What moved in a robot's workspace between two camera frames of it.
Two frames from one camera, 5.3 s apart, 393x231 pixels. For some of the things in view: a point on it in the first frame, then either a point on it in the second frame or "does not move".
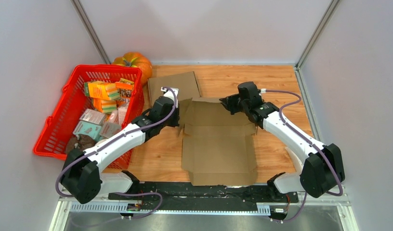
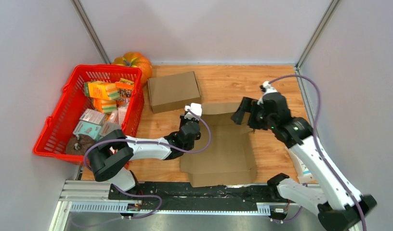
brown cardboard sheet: (218, 147) does not move
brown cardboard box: (186, 83) does not move
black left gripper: (176, 122) to (183, 120)
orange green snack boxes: (101, 90) does not move
